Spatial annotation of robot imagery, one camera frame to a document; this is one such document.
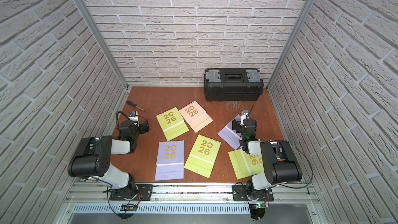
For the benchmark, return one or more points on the pink calendar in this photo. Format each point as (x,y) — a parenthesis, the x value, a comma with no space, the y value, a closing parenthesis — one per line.
(196,117)

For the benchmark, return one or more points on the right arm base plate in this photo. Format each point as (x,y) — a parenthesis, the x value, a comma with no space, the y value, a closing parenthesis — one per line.
(242,192)

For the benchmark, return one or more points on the black handled screwdriver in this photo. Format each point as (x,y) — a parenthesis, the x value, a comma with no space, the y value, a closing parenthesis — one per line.
(134,105)

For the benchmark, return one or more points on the black plastic toolbox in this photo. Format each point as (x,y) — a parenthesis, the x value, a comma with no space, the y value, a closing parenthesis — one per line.
(232,84)

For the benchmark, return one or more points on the green calendar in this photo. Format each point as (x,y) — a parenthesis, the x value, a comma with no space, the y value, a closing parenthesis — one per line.
(245,165)
(172,124)
(202,156)

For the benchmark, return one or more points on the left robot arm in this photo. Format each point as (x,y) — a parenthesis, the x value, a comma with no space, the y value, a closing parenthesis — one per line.
(92,160)

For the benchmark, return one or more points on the purple calendar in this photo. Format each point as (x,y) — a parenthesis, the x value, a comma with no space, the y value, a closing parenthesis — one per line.
(229,135)
(170,160)

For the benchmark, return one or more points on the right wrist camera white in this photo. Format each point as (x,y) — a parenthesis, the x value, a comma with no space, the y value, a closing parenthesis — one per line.
(245,114)

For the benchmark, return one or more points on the aluminium mounting rail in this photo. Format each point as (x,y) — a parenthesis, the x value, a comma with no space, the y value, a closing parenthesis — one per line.
(94,192)

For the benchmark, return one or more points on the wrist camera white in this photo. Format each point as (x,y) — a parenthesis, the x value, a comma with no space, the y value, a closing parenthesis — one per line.
(133,116)
(245,114)

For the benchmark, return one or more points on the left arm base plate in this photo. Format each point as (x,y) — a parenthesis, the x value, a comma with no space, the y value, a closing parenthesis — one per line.
(142,192)

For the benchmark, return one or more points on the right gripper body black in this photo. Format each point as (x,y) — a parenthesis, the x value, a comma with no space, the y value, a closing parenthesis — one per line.
(239,128)

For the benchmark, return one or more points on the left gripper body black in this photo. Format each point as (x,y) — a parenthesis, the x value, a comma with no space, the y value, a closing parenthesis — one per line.
(142,126)

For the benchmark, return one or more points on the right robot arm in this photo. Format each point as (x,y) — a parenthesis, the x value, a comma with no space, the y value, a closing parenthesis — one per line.
(269,162)

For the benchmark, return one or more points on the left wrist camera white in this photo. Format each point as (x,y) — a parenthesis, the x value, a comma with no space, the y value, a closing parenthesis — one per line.
(133,116)

